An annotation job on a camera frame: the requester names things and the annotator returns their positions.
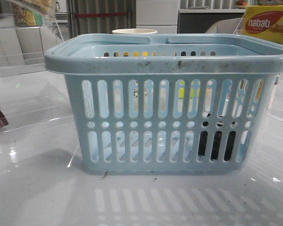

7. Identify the black tissue pack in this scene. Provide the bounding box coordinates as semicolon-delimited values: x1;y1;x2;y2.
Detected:
197;113;236;161

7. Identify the bread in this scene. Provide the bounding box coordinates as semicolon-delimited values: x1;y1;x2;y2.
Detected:
20;0;56;15

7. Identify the light blue plastic basket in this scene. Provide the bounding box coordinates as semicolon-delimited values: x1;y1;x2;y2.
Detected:
44;34;283;173

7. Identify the white paper cup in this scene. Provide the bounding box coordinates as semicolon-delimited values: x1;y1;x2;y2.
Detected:
112;28;158;35

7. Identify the white drawer cabinet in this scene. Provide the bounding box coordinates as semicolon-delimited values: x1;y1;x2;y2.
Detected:
136;0;180;34

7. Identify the clear acrylic stand right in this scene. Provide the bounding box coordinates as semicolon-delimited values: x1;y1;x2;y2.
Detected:
233;13;245;34

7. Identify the clear acrylic shelf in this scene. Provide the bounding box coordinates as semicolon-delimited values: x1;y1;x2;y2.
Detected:
0;14;64;77

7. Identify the green yellow cartoon package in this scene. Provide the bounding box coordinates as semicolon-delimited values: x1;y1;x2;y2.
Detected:
11;3;43;27

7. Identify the yellow nabati wafer box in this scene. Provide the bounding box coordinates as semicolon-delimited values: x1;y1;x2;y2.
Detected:
239;5;283;44

